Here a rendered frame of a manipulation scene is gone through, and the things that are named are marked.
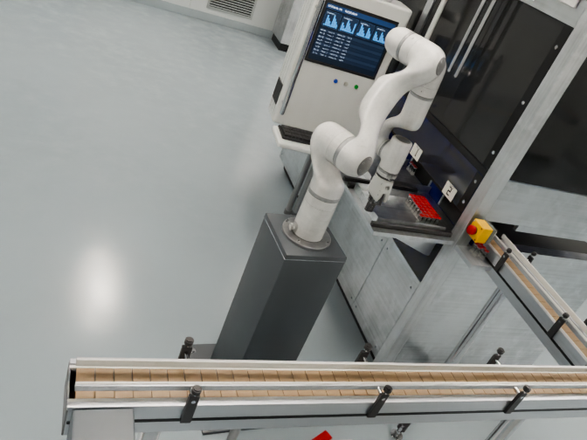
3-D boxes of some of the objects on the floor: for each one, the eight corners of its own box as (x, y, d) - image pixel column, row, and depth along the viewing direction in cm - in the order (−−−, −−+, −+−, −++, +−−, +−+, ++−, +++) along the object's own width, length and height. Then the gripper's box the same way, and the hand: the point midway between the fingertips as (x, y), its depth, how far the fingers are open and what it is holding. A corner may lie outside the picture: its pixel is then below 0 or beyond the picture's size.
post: (378, 369, 287) (642, -57, 180) (383, 379, 282) (656, -52, 175) (368, 369, 284) (628, -64, 177) (372, 379, 280) (642, -59, 173)
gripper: (371, 161, 222) (354, 199, 232) (385, 182, 211) (366, 220, 220) (387, 164, 225) (369, 201, 235) (402, 184, 214) (383, 222, 223)
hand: (369, 206), depth 227 cm, fingers closed
